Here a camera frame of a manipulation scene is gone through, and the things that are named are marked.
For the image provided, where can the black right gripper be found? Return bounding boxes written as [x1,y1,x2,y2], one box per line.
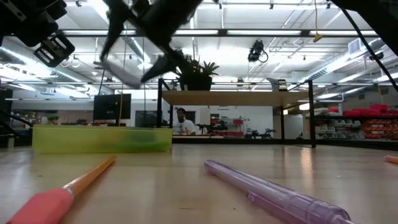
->
[99,0,203,83]

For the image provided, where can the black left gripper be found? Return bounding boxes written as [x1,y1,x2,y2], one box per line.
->
[0,0,76,68]

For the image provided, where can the yellow translucent pencil case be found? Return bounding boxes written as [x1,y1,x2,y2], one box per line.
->
[32,124,174,154]

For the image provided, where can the orange pencil with pink eraser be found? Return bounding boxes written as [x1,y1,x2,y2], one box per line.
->
[6,154,118,224]

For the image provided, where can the translucent purple pen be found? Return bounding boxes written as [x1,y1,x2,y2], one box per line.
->
[204,159,358,224]

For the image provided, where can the pink object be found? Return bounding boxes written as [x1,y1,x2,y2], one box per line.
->
[383,154,398,166]

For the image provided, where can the potted succulent plant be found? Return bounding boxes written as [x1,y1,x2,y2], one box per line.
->
[174,55,220,91]

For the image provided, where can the black computer monitor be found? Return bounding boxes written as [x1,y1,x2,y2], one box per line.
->
[93,93,132,121]

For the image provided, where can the small dark screen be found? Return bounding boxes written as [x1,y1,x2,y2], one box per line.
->
[135,110,159,128]

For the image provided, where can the person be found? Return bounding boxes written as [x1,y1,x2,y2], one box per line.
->
[172,107,197,136]

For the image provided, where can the wooden shelf riser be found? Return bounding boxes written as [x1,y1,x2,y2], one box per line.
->
[157,77,317,149]

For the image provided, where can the dark background equipment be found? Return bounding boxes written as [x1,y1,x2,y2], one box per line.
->
[0,88,34,149]

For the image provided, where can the red background bins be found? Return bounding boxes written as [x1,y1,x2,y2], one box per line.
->
[211,117,245,138]

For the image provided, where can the small black ceiling device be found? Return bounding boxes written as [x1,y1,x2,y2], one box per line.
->
[368,51,385,62]

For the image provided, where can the red storage bin shelving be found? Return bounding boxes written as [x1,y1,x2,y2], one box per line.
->
[313,104,398,141]

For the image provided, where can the black overhead frame beam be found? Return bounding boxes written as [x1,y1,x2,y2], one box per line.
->
[60,28,379,39]

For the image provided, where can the black ceiling-hung camera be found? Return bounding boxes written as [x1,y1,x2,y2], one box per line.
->
[247,39,269,63]

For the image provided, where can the yellow hanging cable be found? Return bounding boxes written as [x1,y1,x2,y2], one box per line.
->
[312,0,325,44]

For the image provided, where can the dark loose arm cable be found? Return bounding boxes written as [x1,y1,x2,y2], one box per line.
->
[340,7,398,93]

